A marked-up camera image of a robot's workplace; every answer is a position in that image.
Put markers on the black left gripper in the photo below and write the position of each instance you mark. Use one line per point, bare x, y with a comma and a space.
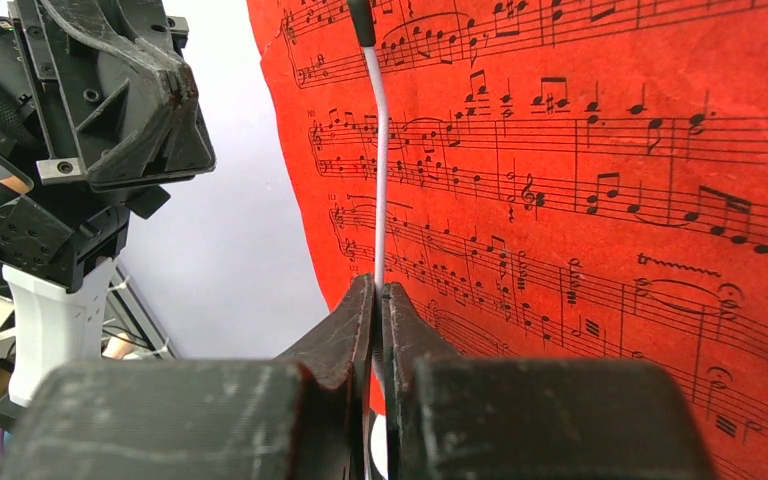
99, 110

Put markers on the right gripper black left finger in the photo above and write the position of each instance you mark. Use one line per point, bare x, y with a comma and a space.
301, 415

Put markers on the red sheet music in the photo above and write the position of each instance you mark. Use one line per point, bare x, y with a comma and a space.
589, 178

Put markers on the lilac tripod music stand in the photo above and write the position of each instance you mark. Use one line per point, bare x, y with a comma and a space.
364, 25

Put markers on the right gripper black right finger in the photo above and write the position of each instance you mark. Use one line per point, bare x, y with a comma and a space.
451, 416

